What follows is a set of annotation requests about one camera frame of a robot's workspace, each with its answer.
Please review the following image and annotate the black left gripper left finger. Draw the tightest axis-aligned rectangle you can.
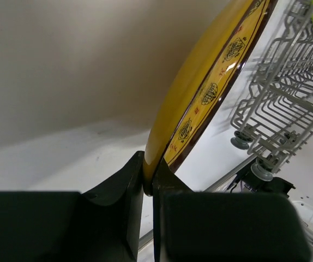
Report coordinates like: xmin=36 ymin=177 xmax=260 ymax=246
xmin=0 ymin=151 xmax=144 ymax=261

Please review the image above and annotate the grey wire dish rack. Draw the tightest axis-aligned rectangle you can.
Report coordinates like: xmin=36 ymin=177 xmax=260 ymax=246
xmin=231 ymin=1 xmax=313 ymax=181

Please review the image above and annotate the aluminium front rail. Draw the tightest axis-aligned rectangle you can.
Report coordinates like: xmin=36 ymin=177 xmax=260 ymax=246
xmin=137 ymin=157 xmax=258 ymax=251

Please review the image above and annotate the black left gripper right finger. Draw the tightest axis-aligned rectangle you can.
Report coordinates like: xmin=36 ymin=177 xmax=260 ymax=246
xmin=152 ymin=162 xmax=313 ymax=261

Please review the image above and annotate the yellow brown patterned plate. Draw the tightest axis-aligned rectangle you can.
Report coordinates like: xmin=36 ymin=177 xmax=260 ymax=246
xmin=143 ymin=1 xmax=276 ymax=195

